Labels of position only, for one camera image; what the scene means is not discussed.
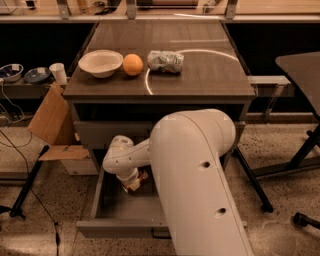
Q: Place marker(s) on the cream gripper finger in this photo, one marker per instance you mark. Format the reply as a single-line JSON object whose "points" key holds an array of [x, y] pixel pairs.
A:
{"points": [[134, 185]]}

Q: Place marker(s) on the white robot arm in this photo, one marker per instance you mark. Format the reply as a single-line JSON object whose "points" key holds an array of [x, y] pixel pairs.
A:
{"points": [[183, 151]]}

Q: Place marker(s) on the open grey drawer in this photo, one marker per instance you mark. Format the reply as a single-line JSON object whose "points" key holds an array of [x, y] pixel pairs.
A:
{"points": [[126, 210]]}

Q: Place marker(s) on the closed grey drawer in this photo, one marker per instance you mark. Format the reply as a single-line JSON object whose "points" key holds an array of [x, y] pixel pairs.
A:
{"points": [[99, 134]]}

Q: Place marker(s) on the grey drawer cabinet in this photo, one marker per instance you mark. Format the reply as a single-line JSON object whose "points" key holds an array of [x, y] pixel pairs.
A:
{"points": [[211, 77]]}

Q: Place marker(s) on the brown cardboard box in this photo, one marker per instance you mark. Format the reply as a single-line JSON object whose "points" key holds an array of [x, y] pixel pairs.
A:
{"points": [[53, 124]]}

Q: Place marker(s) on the black tripod leg left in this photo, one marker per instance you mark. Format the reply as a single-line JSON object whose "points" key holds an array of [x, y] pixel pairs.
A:
{"points": [[16, 210]]}

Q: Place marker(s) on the orange fruit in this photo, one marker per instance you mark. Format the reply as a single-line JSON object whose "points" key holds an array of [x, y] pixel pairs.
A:
{"points": [[132, 65]]}

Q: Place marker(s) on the white paper bowl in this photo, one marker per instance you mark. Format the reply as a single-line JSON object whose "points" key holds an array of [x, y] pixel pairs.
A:
{"points": [[101, 63]]}

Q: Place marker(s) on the crumpled green chip bag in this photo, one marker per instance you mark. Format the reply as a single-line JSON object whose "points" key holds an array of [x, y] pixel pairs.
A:
{"points": [[165, 61]]}

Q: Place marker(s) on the black stand leg right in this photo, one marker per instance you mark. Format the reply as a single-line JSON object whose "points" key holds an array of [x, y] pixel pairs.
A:
{"points": [[266, 205]]}

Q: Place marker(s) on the white paper cup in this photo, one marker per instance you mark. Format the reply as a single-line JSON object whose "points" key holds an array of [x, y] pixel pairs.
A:
{"points": [[58, 71]]}

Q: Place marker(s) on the blue bowl on shelf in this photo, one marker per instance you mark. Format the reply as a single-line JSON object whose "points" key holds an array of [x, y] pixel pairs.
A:
{"points": [[37, 75]]}

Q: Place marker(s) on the blue white bowl far left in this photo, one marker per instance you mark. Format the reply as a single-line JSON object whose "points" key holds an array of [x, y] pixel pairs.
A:
{"points": [[11, 72]]}

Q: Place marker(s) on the black open drawer handle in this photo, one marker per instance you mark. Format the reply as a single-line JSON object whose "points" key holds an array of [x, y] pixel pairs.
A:
{"points": [[160, 233]]}

